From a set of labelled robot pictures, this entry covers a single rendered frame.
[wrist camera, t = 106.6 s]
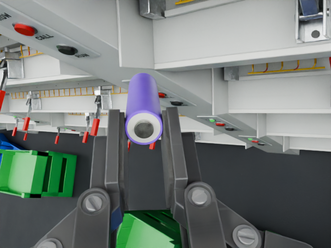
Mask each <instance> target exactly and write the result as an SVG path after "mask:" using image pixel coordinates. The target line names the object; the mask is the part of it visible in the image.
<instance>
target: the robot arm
mask: <svg viewBox="0 0 331 248"><path fill-rule="evenodd" d="M162 119H163V133H162V135H161V150H162V161H163V172H164V184H165V199H166V208H170V209H171V214H173V218H174V219H175V220H176V221H177V222H178V223H179V226H180V234H181V242H182V248H313V247H312V246H311V245H309V244H307V243H304V242H301V241H298V240H295V239H291V238H288V237H285V236H282V235H278V234H275V233H272V232H269V231H265V232H263V231H260V230H258V229H257V228H256V227H255V226H253V225H252V224H251V223H249V222H248V221H247V220H245V219H244V218H243V217H241V216H240V215H238V214H237V213H236V212H234V211H233V210H232V209H230V208H229V207H228V206H226V205H225V204H224V203H222V202H221V201H219V200H218V199H217V198H216V194H215V192H214V190H213V188H212V187H211V186H210V185H208V184H207V183H204V182H202V179H201V173H200V167H199V160H198V155H197V149H196V144H195V138H194V134H193V132H181V128H180V121H179V115H178V108H177V107H166V110H162ZM128 210H129V173H128V139H127V136H126V134H125V112H120V109H111V110H108V125H107V136H95V137H94V145H93V157H92V169H91V180H90V188H89V189H88V190H86V191H84V192H83V193H82V194H81V195H80V197H79V198H78V201H77V207H76V208H75V209H74V210H73V211H71V212H70V213H69V214H68V215H67V216H66V217H65V218H64V219H62V220H61V221H60V222H59V223H58V224H57V225H56V226H55V227H54V228H52V229H51V230H50V231H49V232H48V233H47V234H46V235H45V236H44V237H42V238H41V239H40V240H39V241H38V242H37V243H36V245H35V246H33V247H31V248H117V227H118V226H119V225H120V224H121V223H122V222H123V217H124V211H128Z"/></svg>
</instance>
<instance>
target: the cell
mask: <svg viewBox="0 0 331 248"><path fill-rule="evenodd" d="M162 133H163V119H162V113H161V106H160V100H159V94H158V88H157V83H156V80H155V79H154V77H153V76H151V75H150V74H147V73H138V74H136V75H135V76H133V77H132V78H131V80H130V83H129V89H128V98H127V106H126V115H125V134H126V136H127V137H128V138H129V139H130V140H131V141H132V142H134V143H136V144H140V145H148V144H152V143H154V142H155V141H157V140H158V139H159V138H160V137H161V135H162Z"/></svg>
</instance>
